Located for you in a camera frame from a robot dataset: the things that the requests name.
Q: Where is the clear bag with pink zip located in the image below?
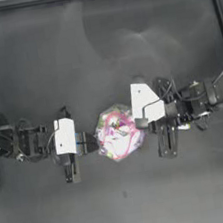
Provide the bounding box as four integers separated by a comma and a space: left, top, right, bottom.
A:
89, 99, 151, 166

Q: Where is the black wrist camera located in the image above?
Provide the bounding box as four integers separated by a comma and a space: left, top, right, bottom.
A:
133, 115, 151, 131

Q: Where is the black camera cable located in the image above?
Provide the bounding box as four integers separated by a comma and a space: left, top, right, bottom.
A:
138, 87, 179, 120

